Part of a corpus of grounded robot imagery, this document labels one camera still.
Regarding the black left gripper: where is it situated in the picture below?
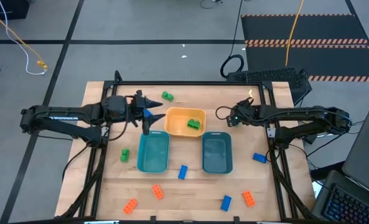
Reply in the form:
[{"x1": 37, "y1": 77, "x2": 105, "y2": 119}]
[{"x1": 127, "y1": 90, "x2": 167, "y2": 136}]

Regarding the yellow plastic bin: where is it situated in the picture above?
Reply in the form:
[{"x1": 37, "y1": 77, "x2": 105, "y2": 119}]
[{"x1": 164, "y1": 106, "x2": 207, "y2": 138}]

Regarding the teal plastic bin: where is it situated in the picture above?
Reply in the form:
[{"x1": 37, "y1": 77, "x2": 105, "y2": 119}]
[{"x1": 136, "y1": 130, "x2": 171, "y2": 174}]

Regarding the slate blue plastic bin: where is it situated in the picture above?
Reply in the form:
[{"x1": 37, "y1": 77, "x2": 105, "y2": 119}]
[{"x1": 202, "y1": 131, "x2": 234, "y2": 174}]

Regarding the black hazard-striped floor mat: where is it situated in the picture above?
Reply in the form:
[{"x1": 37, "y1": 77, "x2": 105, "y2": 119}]
[{"x1": 240, "y1": 13, "x2": 369, "y2": 83}]

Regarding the grey laptop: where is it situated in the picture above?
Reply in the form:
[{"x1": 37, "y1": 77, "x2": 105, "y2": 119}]
[{"x1": 342, "y1": 99, "x2": 369, "y2": 200}]

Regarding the backlit black keyboard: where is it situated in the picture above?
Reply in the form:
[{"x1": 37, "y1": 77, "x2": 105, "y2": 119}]
[{"x1": 311, "y1": 169, "x2": 369, "y2": 224}]

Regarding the black box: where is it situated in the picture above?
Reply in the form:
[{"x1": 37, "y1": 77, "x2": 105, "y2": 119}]
[{"x1": 0, "y1": 0, "x2": 30, "y2": 22}]

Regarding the black aluminium table frame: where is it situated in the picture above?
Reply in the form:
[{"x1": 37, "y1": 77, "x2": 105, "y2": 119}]
[{"x1": 55, "y1": 70, "x2": 320, "y2": 224}]

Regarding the black coiled cable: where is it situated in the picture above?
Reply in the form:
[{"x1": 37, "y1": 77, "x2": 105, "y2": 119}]
[{"x1": 220, "y1": 0, "x2": 246, "y2": 79}]

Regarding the long yellow cable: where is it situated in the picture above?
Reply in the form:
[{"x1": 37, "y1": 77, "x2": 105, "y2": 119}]
[{"x1": 284, "y1": 0, "x2": 305, "y2": 67}]

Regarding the thin black cable loop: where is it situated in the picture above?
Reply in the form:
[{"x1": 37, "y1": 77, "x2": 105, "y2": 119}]
[{"x1": 199, "y1": 0, "x2": 223, "y2": 10}]

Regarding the white cable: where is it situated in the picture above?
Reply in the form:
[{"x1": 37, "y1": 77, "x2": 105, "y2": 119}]
[{"x1": 0, "y1": 0, "x2": 48, "y2": 76}]

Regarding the yellow cable with plug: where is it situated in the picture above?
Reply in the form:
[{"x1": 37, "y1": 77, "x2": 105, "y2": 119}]
[{"x1": 0, "y1": 6, "x2": 49, "y2": 70}]

